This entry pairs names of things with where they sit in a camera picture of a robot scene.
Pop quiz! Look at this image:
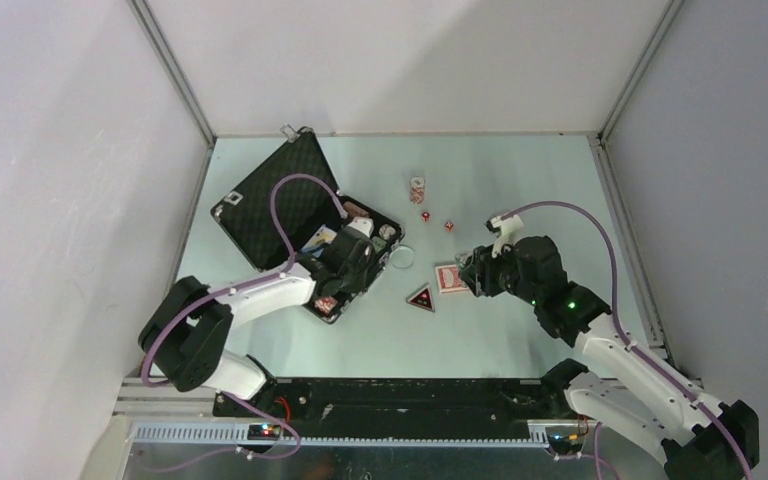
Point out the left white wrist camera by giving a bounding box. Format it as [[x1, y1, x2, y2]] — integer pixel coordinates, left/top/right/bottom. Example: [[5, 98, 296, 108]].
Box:
[[346, 216, 375, 238]]

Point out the black aluminium poker case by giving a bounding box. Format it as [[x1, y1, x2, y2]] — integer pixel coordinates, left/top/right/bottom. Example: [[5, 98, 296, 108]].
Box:
[[211, 127, 405, 324]]

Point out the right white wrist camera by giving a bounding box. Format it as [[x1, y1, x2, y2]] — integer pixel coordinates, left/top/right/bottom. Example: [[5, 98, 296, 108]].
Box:
[[485, 212, 524, 258]]

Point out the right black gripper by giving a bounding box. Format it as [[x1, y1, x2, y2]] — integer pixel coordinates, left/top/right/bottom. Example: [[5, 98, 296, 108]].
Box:
[[459, 235, 541, 306]]

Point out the blue playing card deck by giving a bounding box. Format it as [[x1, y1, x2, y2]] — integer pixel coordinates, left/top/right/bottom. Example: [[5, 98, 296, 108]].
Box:
[[300, 225, 336, 257]]

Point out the brown chip stack in case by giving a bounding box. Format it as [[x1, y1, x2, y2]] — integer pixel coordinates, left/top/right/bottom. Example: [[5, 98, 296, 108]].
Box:
[[343, 201, 371, 218]]

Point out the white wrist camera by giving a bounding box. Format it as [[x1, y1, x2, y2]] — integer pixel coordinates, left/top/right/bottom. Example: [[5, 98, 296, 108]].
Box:
[[485, 212, 524, 258], [346, 216, 375, 238]]

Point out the clear round dealer button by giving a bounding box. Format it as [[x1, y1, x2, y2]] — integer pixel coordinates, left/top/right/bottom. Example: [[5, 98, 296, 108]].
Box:
[[389, 245, 416, 270]]

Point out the green white chip stack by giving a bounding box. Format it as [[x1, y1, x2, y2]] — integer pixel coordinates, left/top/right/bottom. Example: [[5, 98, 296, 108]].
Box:
[[378, 224, 397, 241]]

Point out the black triangular all-in button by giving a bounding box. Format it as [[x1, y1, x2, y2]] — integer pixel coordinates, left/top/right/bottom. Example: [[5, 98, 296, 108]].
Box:
[[406, 284, 435, 313]]

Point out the green chip stack in case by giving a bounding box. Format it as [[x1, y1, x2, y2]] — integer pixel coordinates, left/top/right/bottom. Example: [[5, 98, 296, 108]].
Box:
[[371, 236, 387, 253]]

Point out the red chip stack in case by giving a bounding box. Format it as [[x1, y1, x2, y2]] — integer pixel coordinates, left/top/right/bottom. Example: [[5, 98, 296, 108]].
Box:
[[314, 296, 339, 317]]

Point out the red white chip stack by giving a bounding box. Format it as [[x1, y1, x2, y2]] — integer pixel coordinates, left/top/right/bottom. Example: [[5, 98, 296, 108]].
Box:
[[409, 176, 426, 205]]

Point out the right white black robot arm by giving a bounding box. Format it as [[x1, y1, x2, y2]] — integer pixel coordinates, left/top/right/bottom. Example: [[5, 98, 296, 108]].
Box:
[[458, 236, 760, 479]]

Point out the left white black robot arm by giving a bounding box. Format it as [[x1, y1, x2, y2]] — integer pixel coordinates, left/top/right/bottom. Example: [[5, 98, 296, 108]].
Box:
[[138, 218, 377, 417]]

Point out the red playing card deck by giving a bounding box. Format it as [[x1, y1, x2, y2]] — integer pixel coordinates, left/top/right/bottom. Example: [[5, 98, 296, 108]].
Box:
[[434, 264, 469, 294]]

